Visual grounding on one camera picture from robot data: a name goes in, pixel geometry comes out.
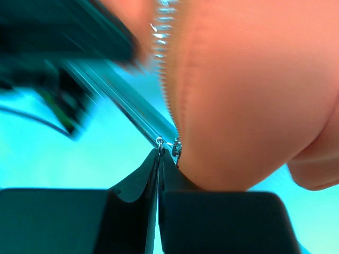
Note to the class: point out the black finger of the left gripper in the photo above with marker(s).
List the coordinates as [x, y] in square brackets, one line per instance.
[34, 31]

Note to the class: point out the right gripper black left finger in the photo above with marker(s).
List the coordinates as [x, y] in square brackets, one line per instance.
[120, 219]

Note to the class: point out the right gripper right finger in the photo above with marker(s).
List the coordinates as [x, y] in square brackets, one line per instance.
[192, 220]

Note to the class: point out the orange zip jacket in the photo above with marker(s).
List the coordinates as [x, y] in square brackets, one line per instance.
[251, 86]

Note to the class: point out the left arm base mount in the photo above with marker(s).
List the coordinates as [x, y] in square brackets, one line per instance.
[66, 97]

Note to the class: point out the aluminium table edge rail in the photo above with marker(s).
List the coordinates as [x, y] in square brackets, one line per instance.
[101, 78]

